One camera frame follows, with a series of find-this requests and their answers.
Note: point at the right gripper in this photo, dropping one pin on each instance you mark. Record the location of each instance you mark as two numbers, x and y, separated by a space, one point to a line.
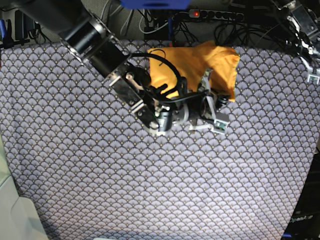
205 107

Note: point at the yellow T-shirt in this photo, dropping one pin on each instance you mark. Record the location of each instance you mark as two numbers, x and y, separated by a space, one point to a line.
191 63

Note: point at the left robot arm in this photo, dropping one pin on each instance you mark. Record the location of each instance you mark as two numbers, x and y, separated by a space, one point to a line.
301 18

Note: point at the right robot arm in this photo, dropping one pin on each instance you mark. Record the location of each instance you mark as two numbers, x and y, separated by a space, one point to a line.
159 108

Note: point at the black power strip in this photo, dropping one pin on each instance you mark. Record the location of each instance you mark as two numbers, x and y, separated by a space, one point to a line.
215 15

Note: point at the blue fan-pattern tablecloth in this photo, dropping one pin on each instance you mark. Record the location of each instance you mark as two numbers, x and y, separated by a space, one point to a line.
91 169

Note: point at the black OpenArm base box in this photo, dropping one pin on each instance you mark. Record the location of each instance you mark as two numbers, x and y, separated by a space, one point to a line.
305 220

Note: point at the white plastic bin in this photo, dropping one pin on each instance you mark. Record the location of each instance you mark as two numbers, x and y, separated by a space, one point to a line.
19 219

